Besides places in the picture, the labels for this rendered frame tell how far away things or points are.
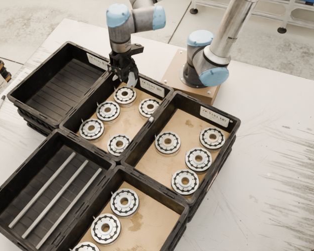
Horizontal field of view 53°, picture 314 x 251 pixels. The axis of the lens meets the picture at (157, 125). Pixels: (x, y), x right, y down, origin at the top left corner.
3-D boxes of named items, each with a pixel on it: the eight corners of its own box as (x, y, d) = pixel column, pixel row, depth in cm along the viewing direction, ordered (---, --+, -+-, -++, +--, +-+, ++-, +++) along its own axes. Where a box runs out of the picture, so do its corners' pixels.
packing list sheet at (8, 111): (22, 67, 174) (22, 66, 174) (58, 78, 168) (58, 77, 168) (-17, 112, 158) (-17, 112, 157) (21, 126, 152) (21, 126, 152)
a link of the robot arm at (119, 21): (133, 14, 98) (106, 18, 97) (135, 42, 107) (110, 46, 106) (128, -1, 102) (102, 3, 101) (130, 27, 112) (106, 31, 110)
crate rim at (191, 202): (175, 92, 133) (175, 89, 131) (241, 123, 123) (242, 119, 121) (119, 166, 115) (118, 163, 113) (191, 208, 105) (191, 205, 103)
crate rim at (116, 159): (118, 66, 143) (117, 62, 141) (175, 92, 133) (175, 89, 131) (58, 130, 125) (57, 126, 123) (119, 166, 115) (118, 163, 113)
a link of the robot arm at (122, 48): (117, 27, 112) (136, 35, 109) (118, 37, 115) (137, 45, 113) (104, 39, 108) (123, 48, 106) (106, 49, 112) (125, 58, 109)
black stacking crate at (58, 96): (74, 58, 161) (68, 41, 151) (120, 80, 151) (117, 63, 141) (16, 112, 143) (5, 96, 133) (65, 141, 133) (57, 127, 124)
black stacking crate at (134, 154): (175, 106, 141) (175, 90, 131) (236, 136, 131) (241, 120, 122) (123, 177, 123) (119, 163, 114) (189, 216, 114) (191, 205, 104)
